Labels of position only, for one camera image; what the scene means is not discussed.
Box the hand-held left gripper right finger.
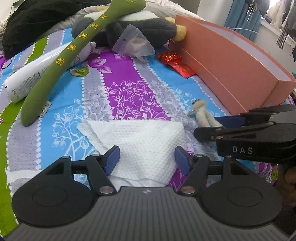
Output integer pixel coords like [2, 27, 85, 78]
[174, 146, 253, 195]

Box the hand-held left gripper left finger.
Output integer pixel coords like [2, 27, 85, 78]
[42, 145, 121, 195]

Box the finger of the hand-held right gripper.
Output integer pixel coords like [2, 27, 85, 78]
[214, 105, 296, 127]
[194, 122, 275, 141]

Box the cream yarn keychain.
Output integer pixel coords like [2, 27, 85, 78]
[187, 99, 224, 128]

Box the white paper towel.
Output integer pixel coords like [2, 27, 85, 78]
[5, 119, 186, 188]

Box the orange cardboard box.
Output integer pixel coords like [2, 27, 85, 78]
[168, 15, 296, 116]

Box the flat red packet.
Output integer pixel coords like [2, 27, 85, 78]
[171, 62, 197, 79]

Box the colourful floral bed sheet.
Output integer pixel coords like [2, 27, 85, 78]
[0, 27, 296, 237]

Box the blue curtain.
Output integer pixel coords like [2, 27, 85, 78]
[223, 0, 263, 42]

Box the green plush massage stick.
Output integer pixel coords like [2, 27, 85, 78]
[21, 0, 147, 127]

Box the clear plastic bag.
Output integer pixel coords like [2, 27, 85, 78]
[111, 24, 155, 62]

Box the white lotion tube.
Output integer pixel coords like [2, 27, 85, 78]
[4, 41, 97, 104]

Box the dark hanging jacket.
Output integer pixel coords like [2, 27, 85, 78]
[245, 0, 271, 16]

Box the grey penguin plush toy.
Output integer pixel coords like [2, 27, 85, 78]
[72, 5, 187, 48]

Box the grey duvet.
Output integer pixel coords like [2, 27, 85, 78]
[70, 0, 200, 22]

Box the black fleece garment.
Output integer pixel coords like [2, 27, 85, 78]
[2, 0, 112, 59]

